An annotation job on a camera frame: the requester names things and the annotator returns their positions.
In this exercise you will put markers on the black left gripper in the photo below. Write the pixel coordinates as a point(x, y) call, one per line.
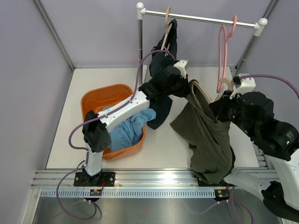
point(184, 88)

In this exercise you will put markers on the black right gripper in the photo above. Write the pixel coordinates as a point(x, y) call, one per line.
point(220, 107)

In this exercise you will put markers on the beige hanger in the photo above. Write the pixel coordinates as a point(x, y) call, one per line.
point(168, 26)
point(200, 111)

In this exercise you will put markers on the pink plastic hanger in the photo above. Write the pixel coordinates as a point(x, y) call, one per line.
point(223, 39)

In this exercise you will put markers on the navy blue shorts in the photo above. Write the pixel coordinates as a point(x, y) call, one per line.
point(161, 70)

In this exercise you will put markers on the olive green shorts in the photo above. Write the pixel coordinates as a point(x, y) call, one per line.
point(213, 157)

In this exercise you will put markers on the light blue shorts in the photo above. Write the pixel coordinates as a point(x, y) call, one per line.
point(129, 132)

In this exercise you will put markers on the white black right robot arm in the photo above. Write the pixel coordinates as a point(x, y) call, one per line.
point(252, 112)

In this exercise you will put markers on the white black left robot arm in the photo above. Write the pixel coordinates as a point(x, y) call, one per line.
point(172, 80)

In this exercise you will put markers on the metal clothes rack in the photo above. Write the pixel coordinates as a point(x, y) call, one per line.
point(197, 33)

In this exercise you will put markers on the orange plastic laundry basket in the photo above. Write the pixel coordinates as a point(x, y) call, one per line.
point(96, 100)

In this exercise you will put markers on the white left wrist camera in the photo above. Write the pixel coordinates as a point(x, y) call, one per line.
point(181, 65)

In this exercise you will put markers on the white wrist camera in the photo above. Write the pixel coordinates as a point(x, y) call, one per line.
point(242, 85)
point(181, 65)

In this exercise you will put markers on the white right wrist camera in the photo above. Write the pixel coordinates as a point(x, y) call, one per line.
point(242, 85)

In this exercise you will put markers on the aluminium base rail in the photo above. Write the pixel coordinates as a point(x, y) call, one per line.
point(131, 179)

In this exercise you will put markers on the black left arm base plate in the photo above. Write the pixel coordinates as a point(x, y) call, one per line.
point(104, 178)

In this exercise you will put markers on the white slotted cable duct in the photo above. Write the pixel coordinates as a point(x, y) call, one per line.
point(137, 193)

